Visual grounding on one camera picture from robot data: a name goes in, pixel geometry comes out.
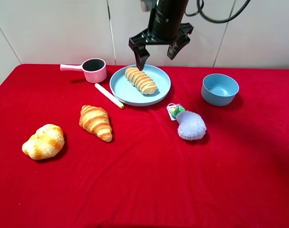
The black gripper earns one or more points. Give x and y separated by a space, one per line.
165 27

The long striped bread loaf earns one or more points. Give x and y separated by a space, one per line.
141 81

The light blue plate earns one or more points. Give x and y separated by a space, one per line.
124 91

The colourful toy hang tag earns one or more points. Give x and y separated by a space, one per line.
174 109

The white marker pen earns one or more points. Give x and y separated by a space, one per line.
109 95

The blue bowl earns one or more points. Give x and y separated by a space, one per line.
219 89

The lavender plush toy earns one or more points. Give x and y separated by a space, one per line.
191 126

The striped croissant bread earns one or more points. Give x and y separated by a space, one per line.
95 121

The red tablecloth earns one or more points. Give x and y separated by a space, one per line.
236 176

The round golden bread roll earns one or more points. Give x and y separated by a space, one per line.
47 142

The pink saucepan with handle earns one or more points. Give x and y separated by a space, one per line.
94 69

